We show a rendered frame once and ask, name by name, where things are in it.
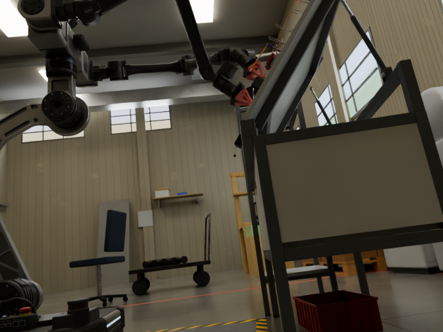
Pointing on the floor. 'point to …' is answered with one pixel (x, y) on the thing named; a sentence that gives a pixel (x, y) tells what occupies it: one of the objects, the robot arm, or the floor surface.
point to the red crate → (338, 312)
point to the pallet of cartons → (378, 258)
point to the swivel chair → (117, 221)
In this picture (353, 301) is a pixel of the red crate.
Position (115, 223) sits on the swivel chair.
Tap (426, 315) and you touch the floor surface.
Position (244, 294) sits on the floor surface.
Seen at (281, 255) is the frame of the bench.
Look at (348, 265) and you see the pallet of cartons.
